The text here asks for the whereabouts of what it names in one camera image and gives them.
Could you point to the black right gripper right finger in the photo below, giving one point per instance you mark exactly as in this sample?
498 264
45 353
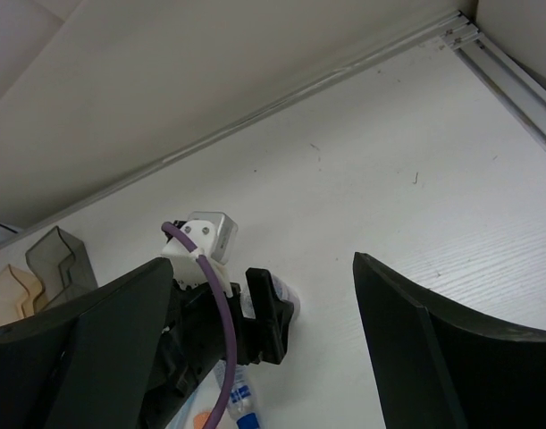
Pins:
439 364

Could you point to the light blue highlighter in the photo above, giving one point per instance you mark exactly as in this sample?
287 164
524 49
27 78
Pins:
201 400

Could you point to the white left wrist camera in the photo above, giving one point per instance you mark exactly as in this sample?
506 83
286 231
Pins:
208 234

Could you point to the clear bottle blue nozzle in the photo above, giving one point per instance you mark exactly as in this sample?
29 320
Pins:
241 405

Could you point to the aluminium rail edge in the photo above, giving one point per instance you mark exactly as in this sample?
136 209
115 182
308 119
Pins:
436 26
513 86

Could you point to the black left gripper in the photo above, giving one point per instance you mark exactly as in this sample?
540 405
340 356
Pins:
193 342

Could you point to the aluminium rail right edge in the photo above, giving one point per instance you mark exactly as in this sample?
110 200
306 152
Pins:
513 86

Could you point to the orange highlighter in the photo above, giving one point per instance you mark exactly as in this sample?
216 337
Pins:
200 419

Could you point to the clear jar of pins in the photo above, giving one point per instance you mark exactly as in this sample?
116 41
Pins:
288 297

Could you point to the aluminium rail back edge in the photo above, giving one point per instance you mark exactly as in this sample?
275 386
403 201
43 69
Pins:
436 26

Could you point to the orange translucent container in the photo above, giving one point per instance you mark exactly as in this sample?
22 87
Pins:
22 295

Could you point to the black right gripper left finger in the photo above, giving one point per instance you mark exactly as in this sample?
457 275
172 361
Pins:
90 362

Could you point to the grey translucent container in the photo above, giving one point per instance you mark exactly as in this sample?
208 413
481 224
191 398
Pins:
60 262

